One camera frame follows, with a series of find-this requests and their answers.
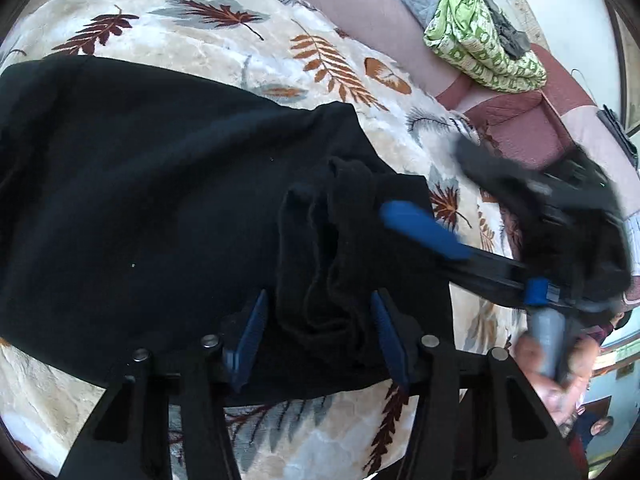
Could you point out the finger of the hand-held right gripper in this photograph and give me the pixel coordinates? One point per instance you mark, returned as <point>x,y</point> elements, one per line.
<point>425,230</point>
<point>492,166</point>

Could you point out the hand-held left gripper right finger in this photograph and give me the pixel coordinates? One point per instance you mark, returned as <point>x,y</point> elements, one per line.
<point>389,342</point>

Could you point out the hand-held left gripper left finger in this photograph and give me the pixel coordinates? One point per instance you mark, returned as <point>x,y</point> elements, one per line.
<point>248,336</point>

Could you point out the black pants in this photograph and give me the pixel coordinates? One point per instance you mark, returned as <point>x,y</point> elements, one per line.
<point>150,200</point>

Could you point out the person's right hand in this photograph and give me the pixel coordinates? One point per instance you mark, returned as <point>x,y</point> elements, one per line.
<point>550,395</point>

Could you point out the black flat object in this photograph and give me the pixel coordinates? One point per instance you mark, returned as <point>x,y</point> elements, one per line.
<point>620,127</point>

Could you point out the green patterned cloth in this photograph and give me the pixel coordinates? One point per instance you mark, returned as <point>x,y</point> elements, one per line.
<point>475,40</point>

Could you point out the dark grey cloth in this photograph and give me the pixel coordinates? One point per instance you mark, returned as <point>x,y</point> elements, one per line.
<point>507,30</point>

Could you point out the pink striped bed sheet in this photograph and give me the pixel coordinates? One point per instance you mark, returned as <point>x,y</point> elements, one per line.
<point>400,25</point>

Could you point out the leaf print blanket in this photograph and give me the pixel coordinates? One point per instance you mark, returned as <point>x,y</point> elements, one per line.
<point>280,60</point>

